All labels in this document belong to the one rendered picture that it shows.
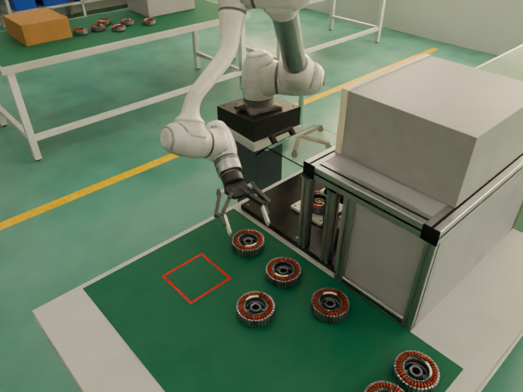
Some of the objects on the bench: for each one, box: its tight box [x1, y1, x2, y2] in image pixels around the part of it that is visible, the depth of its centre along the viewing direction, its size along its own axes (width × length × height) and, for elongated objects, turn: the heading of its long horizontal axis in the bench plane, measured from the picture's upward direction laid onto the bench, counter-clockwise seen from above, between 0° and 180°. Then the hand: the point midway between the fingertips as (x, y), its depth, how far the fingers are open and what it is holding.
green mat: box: [83, 208, 464, 392], centre depth 129 cm, size 94×61×1 cm, turn 42°
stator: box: [237, 291, 275, 327], centre depth 132 cm, size 11×11×4 cm
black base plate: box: [241, 172, 342, 273], centre depth 177 cm, size 47×64×2 cm
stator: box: [232, 229, 265, 257], centre depth 155 cm, size 11×11×4 cm
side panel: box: [334, 198, 442, 331], centre depth 128 cm, size 28×3×32 cm, turn 42°
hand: (248, 226), depth 152 cm, fingers open, 13 cm apart
